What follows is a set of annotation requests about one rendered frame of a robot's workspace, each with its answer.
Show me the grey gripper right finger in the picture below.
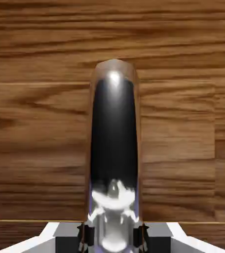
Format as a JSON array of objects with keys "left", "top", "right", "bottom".
[{"left": 133, "top": 221, "right": 225, "bottom": 253}]

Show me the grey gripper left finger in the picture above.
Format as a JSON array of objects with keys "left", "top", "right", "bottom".
[{"left": 0, "top": 221, "right": 95, "bottom": 253}]

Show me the curved shiny metal handle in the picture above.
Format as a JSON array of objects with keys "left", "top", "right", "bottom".
[{"left": 84, "top": 58, "right": 143, "bottom": 253}]

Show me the wooden cabinet door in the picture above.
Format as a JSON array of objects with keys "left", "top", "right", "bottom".
[{"left": 0, "top": 0, "right": 225, "bottom": 223}]

